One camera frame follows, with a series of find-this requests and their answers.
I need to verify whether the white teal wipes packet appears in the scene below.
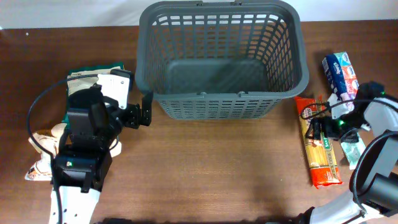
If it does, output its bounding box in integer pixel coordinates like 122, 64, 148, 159
340, 133, 366, 170

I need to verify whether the orange spaghetti packet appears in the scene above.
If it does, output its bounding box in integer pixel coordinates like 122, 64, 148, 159
294, 96, 343, 189

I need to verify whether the blue Kleenex tissue pack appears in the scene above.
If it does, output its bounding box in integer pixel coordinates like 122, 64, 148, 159
322, 52, 359, 101

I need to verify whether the grey plastic basket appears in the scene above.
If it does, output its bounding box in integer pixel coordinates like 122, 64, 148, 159
136, 1, 309, 120

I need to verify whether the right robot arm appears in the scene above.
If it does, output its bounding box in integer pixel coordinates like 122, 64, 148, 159
293, 82, 397, 223

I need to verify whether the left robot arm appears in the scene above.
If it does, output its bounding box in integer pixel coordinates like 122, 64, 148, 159
49, 86, 154, 223

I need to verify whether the green coffee bag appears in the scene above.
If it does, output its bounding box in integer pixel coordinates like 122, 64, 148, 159
66, 62, 124, 110

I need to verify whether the beige crumpled snack bag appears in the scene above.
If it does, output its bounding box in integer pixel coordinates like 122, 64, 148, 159
24, 123, 122, 181

